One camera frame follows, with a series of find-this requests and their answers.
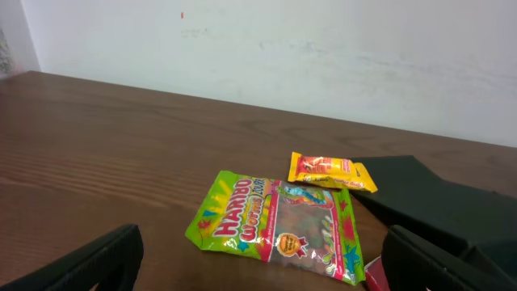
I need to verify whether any green Haribo worms bag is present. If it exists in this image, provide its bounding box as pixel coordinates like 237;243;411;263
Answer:
186;171;366;285

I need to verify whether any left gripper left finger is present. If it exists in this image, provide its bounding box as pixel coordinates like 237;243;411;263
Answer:
1;224;144;291

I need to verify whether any orange yellow snack packet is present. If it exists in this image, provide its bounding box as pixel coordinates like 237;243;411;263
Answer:
288;152;378;193

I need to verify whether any dark green gift box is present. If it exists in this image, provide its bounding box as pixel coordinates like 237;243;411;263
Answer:
352;155;516;285

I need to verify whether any red Hello Panda box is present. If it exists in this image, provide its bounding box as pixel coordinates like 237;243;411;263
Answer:
364;256;390;291

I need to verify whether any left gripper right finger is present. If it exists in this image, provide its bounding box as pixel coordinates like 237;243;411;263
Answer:
381;226;516;291

